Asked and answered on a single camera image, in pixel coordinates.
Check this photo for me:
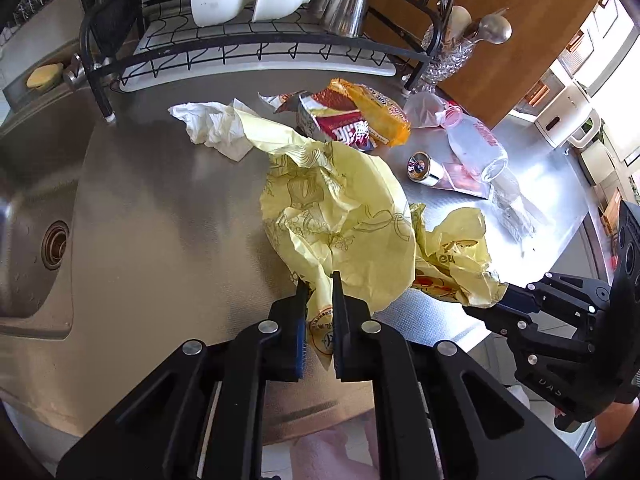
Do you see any wooden cutting board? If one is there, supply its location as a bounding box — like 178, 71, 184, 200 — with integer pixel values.
362, 0, 608, 128

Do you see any yellow sponge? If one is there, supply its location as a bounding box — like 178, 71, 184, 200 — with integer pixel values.
26, 62, 65, 91

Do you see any white drip tray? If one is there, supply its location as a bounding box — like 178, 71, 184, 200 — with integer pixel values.
117, 2, 401, 93

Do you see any metal faucet fitting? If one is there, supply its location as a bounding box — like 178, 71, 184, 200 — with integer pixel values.
62, 52, 113, 87

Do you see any pink cloth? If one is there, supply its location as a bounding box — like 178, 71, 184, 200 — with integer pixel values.
290, 412, 381, 480

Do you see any scaled glass vase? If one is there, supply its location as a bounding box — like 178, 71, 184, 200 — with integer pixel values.
417, 25, 481, 85

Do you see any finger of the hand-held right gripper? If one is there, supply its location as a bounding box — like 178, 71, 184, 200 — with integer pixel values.
462, 304, 598, 362
500, 271, 612, 325

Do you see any clear plastic bottle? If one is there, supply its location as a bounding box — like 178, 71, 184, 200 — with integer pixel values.
442, 105, 509, 183

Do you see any white crumpled paper towel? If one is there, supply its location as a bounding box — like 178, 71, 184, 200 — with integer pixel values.
168, 100, 261, 162

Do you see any clear zip bag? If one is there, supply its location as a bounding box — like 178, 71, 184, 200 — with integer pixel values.
402, 91, 458, 131

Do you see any stainless steel sink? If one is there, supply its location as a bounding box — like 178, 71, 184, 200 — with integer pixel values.
0, 75, 121, 341

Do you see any small yellow printed wrapper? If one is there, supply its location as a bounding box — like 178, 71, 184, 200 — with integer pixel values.
410, 203, 508, 308

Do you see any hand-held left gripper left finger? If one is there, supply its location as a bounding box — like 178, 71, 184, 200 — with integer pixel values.
56, 280, 308, 480

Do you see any black wire dish rack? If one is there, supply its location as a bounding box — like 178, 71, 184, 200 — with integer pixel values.
77, 0, 463, 126

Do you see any small chrome cylinder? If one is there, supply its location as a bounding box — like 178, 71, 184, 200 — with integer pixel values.
406, 151, 446, 186

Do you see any clear crinkled plastic wrapper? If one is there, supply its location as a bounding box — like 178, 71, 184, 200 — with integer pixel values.
487, 167, 548, 256

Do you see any white kitchen appliance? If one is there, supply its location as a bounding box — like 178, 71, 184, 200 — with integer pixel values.
532, 82, 601, 150

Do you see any pink foil sachet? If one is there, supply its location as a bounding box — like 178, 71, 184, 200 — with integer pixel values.
437, 157, 493, 201

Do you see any metal spoon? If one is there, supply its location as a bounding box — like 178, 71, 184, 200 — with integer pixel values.
472, 10, 513, 45

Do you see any red foil snack packet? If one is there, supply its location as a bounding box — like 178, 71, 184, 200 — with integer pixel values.
257, 91, 381, 153

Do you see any orange snack packet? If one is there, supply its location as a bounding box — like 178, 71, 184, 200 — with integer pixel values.
327, 77, 412, 147

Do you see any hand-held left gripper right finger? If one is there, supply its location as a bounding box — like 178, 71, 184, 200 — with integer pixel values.
330, 271, 586, 480

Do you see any person's right forearm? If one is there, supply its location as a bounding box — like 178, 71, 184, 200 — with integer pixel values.
595, 397, 640, 456

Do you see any black flat pan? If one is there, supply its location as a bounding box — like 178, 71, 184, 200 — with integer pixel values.
75, 0, 146, 56

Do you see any white utensil handle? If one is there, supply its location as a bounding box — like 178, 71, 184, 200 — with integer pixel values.
446, 5, 472, 38

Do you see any large yellow paper wrapper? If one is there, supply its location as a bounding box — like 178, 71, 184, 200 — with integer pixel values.
235, 107, 418, 373

